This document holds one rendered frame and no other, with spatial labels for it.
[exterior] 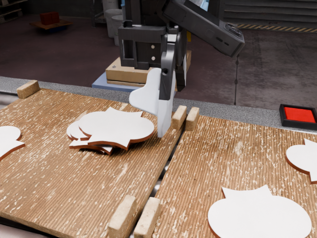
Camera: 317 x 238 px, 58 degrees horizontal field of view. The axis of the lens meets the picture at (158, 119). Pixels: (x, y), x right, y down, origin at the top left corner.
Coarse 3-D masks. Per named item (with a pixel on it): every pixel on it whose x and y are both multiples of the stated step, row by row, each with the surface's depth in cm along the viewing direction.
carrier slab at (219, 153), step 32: (224, 128) 58; (256, 128) 58; (192, 160) 50; (224, 160) 50; (256, 160) 50; (160, 192) 43; (192, 192) 43; (288, 192) 43; (160, 224) 39; (192, 224) 39
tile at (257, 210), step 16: (224, 192) 42; (240, 192) 42; (256, 192) 42; (224, 208) 40; (240, 208) 40; (256, 208) 40; (272, 208) 40; (288, 208) 40; (208, 224) 38; (224, 224) 38; (240, 224) 38; (256, 224) 38; (272, 224) 38; (288, 224) 38; (304, 224) 38
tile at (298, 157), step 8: (304, 144) 53; (312, 144) 52; (288, 152) 50; (296, 152) 50; (304, 152) 50; (312, 152) 50; (288, 160) 49; (296, 160) 49; (304, 160) 49; (312, 160) 49; (296, 168) 48; (304, 168) 47; (312, 168) 47; (312, 176) 45
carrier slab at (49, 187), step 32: (32, 96) 70; (64, 96) 70; (32, 128) 58; (64, 128) 58; (32, 160) 50; (64, 160) 50; (96, 160) 50; (128, 160) 50; (160, 160) 50; (0, 192) 43; (32, 192) 43; (64, 192) 43; (96, 192) 43; (128, 192) 43; (32, 224) 39; (64, 224) 39; (96, 224) 39
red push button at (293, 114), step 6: (288, 108) 67; (294, 108) 67; (288, 114) 64; (294, 114) 64; (300, 114) 64; (306, 114) 64; (312, 114) 64; (300, 120) 62; (306, 120) 62; (312, 120) 62
